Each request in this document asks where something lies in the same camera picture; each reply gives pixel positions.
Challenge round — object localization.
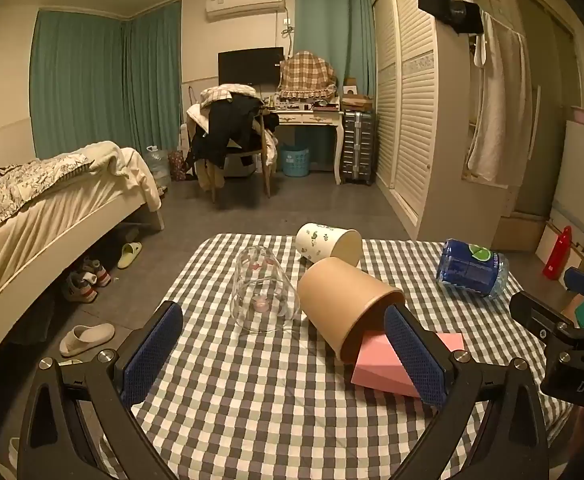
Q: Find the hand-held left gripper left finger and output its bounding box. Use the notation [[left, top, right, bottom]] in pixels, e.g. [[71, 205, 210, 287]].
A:
[[18, 301, 185, 480]]

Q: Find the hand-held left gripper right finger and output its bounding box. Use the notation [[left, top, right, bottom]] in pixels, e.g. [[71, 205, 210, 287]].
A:
[[384, 305, 550, 480]]

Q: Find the brown paper cup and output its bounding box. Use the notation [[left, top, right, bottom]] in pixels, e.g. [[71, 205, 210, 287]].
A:
[[297, 256, 407, 365]]

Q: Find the clear glass cup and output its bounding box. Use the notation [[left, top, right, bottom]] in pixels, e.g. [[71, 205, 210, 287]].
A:
[[230, 246, 301, 333]]

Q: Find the white printed paper cup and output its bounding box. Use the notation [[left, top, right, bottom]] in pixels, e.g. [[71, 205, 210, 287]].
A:
[[296, 222, 363, 267]]

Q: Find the pink block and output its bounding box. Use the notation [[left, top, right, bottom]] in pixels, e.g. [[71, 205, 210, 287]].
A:
[[351, 331, 465, 400]]

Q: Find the red bottle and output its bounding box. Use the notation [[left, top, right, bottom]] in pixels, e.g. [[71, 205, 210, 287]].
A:
[[542, 225, 572, 281]]

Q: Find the white slipper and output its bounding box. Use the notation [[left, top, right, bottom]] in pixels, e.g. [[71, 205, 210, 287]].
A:
[[60, 323, 116, 358]]

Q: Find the blue plastic bottle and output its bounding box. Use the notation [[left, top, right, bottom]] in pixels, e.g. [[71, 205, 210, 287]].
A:
[[436, 238, 510, 300]]

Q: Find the white sneaker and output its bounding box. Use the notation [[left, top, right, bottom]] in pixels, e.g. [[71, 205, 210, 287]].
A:
[[63, 271, 99, 304], [82, 258, 112, 288]]

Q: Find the yellow-green slipper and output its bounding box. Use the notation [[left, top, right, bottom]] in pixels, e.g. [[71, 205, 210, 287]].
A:
[[117, 242, 143, 270]]

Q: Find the checkered tablecloth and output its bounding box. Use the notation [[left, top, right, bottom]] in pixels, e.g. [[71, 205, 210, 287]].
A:
[[96, 232, 573, 480]]

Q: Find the bed with cream sheet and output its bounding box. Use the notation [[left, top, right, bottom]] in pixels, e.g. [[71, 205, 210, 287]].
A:
[[0, 132, 165, 361]]

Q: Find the clear water jug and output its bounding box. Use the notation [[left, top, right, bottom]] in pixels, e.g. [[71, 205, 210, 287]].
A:
[[145, 145, 172, 189]]

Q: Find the red patterned bag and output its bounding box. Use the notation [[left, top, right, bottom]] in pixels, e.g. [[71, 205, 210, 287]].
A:
[[168, 150, 188, 182]]

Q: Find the white hanging towel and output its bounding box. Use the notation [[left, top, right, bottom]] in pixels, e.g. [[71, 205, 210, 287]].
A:
[[466, 9, 529, 184]]

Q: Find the grey suitcase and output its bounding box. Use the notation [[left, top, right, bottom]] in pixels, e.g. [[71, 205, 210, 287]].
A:
[[340, 109, 377, 186]]

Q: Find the patterned grey blanket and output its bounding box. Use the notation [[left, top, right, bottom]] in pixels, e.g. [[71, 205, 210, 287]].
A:
[[0, 152, 95, 246]]

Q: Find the wooden chair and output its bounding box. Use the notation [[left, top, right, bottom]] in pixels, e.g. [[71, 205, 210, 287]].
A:
[[204, 107, 273, 204]]

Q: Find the blue laundry basket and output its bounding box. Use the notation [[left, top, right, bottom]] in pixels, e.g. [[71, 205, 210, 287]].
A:
[[279, 145, 311, 178]]

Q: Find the white louvered wardrobe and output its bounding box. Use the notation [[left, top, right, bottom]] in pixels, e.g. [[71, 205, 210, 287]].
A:
[[372, 0, 519, 242]]

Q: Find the pile of dark clothes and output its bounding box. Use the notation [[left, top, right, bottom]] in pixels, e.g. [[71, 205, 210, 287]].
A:
[[187, 84, 280, 171]]

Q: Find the white desk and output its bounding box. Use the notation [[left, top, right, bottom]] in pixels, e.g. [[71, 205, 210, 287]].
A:
[[271, 97, 345, 185]]

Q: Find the cardboard box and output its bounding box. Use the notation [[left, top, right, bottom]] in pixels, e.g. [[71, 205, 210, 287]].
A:
[[341, 93, 374, 111]]

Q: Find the green window curtain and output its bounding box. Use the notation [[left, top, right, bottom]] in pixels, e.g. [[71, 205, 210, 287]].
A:
[[30, 0, 183, 162]]

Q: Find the plaid cloth cover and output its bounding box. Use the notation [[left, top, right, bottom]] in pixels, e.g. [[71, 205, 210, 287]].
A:
[[277, 51, 339, 102]]

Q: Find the black monitor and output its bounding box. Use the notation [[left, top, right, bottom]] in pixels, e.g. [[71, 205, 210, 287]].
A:
[[218, 47, 285, 86]]

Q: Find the black mounted device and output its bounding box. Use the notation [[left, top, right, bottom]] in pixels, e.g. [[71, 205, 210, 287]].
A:
[[417, 0, 485, 36]]

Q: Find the teal curtain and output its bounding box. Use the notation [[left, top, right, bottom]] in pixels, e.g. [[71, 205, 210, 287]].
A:
[[294, 0, 377, 111]]

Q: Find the white air conditioner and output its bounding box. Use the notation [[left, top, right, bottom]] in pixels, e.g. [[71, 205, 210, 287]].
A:
[[205, 0, 286, 23]]

